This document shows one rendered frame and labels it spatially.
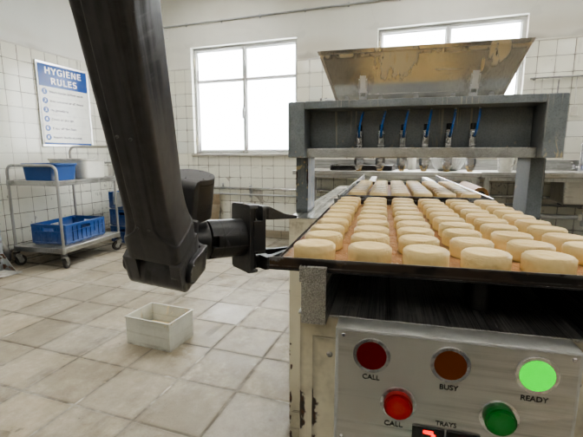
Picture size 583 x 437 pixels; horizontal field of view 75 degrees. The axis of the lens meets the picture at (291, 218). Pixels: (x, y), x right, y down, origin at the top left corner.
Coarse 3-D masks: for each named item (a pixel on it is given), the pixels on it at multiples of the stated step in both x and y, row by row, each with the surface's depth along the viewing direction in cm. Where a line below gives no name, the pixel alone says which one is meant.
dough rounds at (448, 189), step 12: (384, 180) 160; (396, 180) 160; (360, 192) 110; (372, 192) 110; (384, 192) 110; (396, 192) 108; (408, 192) 108; (420, 192) 108; (432, 192) 123; (444, 192) 108; (456, 192) 115; (468, 192) 109
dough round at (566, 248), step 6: (564, 246) 45; (570, 246) 44; (576, 246) 44; (582, 246) 44; (564, 252) 45; (570, 252) 44; (576, 252) 43; (582, 252) 43; (576, 258) 43; (582, 258) 43; (582, 264) 43
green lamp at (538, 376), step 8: (528, 368) 38; (536, 368) 37; (544, 368) 37; (552, 368) 37; (520, 376) 38; (528, 376) 38; (536, 376) 38; (544, 376) 37; (552, 376) 37; (528, 384) 38; (536, 384) 38; (544, 384) 37; (552, 384) 37
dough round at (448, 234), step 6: (450, 228) 55; (456, 228) 55; (444, 234) 52; (450, 234) 52; (456, 234) 51; (462, 234) 51; (468, 234) 51; (474, 234) 51; (480, 234) 52; (444, 240) 53
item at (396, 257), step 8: (360, 208) 90; (424, 216) 78; (352, 224) 70; (392, 224) 70; (352, 232) 62; (392, 232) 62; (344, 240) 56; (392, 240) 56; (440, 240) 56; (344, 248) 51; (392, 248) 51; (448, 248) 51; (288, 256) 47; (336, 256) 47; (344, 256) 47; (392, 256) 47; (400, 256) 47; (456, 264) 44; (512, 264) 44; (520, 264) 44
